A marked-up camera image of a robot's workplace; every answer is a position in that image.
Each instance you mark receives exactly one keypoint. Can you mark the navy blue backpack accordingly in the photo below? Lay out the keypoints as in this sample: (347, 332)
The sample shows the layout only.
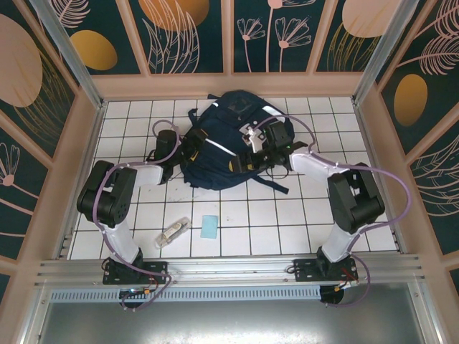
(222, 125)

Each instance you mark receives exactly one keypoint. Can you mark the left aluminium corner post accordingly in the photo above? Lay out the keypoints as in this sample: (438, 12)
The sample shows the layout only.
(71, 53)

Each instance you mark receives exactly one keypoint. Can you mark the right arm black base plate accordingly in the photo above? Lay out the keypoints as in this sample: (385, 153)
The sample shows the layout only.
(305, 270)

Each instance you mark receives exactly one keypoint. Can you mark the right aluminium corner post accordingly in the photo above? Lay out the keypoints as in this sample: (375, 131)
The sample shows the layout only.
(386, 53)

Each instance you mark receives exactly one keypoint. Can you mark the right table side rail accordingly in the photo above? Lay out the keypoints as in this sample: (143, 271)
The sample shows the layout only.
(368, 143)

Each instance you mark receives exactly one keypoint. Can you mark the grey metal sheet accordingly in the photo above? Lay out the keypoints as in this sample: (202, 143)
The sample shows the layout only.
(233, 322)

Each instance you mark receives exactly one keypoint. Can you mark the aluminium corner post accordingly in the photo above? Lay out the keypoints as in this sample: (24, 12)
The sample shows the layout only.
(71, 53)
(386, 53)

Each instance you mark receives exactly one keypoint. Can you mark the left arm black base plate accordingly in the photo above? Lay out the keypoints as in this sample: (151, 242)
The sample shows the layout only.
(156, 272)

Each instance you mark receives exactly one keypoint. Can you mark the left table side rail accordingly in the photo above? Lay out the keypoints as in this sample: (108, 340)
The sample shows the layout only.
(89, 154)

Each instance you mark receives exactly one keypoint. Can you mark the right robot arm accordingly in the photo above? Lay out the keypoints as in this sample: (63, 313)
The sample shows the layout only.
(358, 200)

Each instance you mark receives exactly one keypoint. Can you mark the clear plastic stationery case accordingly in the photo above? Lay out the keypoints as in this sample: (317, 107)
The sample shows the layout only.
(174, 232)

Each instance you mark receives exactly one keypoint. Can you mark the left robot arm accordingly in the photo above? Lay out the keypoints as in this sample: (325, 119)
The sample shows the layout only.
(104, 200)

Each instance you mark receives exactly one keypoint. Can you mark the aluminium mounting rail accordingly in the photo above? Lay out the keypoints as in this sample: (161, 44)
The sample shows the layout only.
(233, 268)

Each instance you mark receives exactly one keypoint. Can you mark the table side rail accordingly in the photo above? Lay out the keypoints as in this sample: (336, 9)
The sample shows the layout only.
(368, 143)
(89, 154)

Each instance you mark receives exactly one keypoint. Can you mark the light blue sticky note pad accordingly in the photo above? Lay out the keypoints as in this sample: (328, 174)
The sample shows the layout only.
(209, 226)

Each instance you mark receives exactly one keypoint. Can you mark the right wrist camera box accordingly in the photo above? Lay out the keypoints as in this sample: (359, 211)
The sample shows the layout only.
(254, 138)

